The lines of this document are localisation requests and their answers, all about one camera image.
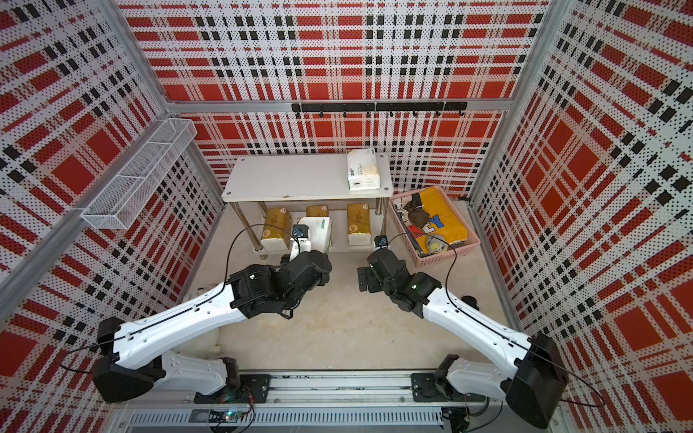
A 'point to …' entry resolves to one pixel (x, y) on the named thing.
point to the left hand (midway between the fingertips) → (319, 258)
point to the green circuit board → (231, 416)
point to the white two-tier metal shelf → (301, 203)
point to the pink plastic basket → (439, 256)
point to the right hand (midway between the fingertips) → (379, 269)
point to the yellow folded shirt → (441, 223)
